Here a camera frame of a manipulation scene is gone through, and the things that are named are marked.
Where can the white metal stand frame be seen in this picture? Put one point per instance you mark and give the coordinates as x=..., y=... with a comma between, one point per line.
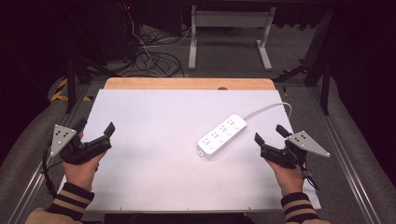
x=230, y=18

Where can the white power strip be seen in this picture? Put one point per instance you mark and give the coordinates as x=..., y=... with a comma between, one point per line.
x=222, y=136

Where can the person's left hand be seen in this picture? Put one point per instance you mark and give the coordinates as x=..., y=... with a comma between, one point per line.
x=81, y=174

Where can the yellow black hazard tape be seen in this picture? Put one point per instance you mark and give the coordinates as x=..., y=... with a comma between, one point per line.
x=60, y=91

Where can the person's right hand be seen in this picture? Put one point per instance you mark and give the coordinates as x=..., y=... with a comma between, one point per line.
x=288, y=179

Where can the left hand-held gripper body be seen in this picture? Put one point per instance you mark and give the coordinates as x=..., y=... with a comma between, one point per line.
x=81, y=151

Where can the white board sheet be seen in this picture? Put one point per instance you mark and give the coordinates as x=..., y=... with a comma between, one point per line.
x=155, y=149

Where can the black metal stand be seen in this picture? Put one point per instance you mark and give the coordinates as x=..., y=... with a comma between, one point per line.
x=320, y=71
x=74, y=71

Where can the aluminium rail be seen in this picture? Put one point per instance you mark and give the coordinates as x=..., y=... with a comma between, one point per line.
x=46, y=174
x=345, y=161

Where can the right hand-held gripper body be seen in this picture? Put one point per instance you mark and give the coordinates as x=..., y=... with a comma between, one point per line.
x=292, y=152

